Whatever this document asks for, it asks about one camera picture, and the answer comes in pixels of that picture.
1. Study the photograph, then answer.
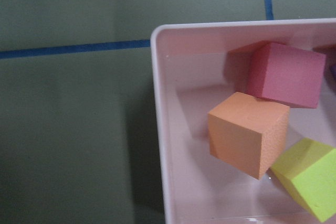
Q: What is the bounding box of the orange foam block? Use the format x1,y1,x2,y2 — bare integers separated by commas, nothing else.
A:
207,92,290,179

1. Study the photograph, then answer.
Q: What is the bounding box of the red foam block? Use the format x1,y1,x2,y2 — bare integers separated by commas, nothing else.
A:
246,43,326,109

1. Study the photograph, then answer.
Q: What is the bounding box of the yellow foam block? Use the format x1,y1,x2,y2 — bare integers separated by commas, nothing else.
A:
271,138,335,222

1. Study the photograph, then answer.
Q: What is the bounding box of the pink plastic bin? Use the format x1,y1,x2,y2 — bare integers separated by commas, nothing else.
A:
151,18,335,223

